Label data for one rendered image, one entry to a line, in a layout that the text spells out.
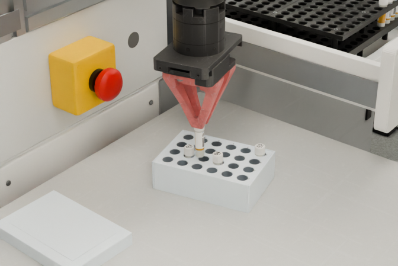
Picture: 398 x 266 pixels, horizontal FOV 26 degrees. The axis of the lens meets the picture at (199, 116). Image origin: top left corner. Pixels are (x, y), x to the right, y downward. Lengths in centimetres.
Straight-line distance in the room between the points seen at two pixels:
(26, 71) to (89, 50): 8
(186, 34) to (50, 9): 18
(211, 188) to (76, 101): 19
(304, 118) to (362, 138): 30
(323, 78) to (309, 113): 54
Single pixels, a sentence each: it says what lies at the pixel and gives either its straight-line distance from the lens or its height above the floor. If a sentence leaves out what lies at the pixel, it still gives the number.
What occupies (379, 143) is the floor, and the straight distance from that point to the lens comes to 267.
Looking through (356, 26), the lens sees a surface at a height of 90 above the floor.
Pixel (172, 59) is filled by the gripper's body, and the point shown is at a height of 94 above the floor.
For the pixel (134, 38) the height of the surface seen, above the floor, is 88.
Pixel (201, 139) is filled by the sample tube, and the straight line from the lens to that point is 100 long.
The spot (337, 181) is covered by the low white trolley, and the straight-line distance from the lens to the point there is 106.
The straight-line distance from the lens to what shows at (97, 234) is 94.
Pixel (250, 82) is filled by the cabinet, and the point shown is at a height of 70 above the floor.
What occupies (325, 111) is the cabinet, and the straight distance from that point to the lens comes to 168.
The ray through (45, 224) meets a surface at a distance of 96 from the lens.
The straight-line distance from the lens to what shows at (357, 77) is 106.
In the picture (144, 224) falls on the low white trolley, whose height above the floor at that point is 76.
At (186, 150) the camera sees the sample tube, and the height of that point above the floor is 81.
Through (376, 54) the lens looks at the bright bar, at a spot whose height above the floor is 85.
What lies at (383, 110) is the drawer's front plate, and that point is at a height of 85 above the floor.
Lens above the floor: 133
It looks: 29 degrees down
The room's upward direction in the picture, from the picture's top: straight up
